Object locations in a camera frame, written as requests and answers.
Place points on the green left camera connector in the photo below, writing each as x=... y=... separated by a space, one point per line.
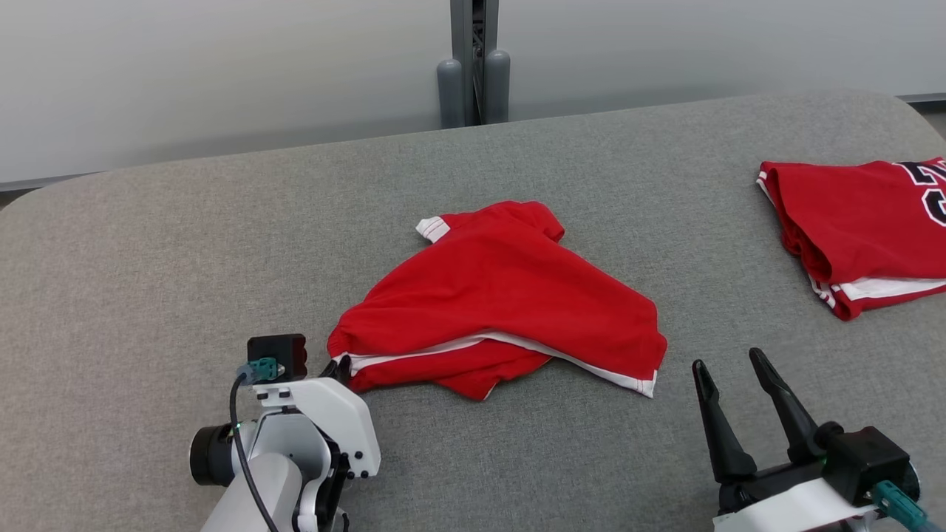
x=260 y=369

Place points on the green right camera connector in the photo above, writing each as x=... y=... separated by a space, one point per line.
x=898 y=506

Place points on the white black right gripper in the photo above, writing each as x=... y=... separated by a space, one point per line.
x=783 y=510

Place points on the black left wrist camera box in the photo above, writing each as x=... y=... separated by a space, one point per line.
x=279 y=353

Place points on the red shorts with white stripe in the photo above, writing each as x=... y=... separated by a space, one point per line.
x=502 y=295

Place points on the red jersey with black lettering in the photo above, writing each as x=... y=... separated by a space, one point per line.
x=857 y=222

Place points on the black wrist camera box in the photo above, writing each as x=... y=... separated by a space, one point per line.
x=865 y=454
x=279 y=353

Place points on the green camera connector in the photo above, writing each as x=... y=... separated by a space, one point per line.
x=260 y=369
x=898 y=506

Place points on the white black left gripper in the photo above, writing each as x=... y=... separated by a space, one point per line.
x=332 y=410

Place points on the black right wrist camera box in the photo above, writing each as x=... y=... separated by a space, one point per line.
x=865 y=454

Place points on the grey baseboard rail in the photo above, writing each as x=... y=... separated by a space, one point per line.
x=44 y=182

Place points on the grey metal partition post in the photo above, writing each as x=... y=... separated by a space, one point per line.
x=473 y=66

